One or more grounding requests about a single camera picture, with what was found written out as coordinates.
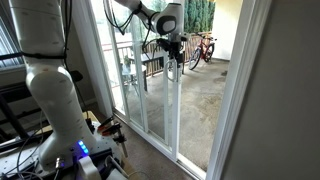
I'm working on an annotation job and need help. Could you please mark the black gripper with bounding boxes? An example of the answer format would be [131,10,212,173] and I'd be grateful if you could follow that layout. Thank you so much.
[156,35,186,68]

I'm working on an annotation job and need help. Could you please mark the white D-shaped door handle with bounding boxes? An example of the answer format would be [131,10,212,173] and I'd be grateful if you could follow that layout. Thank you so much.
[164,58,183,83]

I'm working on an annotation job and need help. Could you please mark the white framed sliding glass door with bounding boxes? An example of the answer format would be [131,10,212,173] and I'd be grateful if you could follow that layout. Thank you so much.
[131,0,184,162]

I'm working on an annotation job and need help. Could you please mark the grey robot base platform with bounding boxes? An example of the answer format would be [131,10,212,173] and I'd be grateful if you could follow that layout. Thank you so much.
[0,111,125,180]

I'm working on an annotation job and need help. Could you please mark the wooden balcony railing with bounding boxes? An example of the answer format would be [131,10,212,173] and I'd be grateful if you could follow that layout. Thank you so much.
[101,31,214,80]

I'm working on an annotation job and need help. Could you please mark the wooden chair outside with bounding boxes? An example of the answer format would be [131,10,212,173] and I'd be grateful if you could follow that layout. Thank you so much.
[128,49,186,77]

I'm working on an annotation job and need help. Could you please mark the red bicycle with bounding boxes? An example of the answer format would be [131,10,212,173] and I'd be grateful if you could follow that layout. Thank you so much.
[187,32,218,71]

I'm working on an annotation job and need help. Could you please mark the grey patio chair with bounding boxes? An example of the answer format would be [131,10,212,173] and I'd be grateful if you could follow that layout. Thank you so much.
[120,63,148,98]

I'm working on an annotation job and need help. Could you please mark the small potted plant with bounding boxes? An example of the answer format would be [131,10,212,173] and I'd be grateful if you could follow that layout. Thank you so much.
[122,54,132,73]

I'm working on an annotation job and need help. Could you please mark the green hedge trees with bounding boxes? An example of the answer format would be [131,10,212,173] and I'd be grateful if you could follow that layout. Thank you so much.
[146,0,216,35]

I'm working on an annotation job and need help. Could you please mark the black red bar clamp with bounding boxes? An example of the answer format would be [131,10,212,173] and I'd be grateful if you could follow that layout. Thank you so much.
[97,115,116,130]
[101,122,130,159]

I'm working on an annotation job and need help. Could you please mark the window with horizontal blinds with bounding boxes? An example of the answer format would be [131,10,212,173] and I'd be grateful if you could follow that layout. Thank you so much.
[0,16,26,71]

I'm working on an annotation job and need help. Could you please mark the black metal stand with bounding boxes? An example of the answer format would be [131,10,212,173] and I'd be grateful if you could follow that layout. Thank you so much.
[0,83,38,143]

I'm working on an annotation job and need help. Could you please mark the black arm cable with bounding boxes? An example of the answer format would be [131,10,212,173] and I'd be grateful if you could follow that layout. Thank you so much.
[103,0,168,52]

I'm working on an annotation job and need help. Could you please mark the white door frame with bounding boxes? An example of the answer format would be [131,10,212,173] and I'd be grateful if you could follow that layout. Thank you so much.
[71,0,273,180]

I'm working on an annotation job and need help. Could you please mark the black strap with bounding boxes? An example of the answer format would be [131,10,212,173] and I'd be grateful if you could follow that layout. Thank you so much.
[0,50,66,62]

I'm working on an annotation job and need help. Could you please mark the thin grey cable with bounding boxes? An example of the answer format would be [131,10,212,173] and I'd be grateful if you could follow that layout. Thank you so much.
[5,109,48,180]

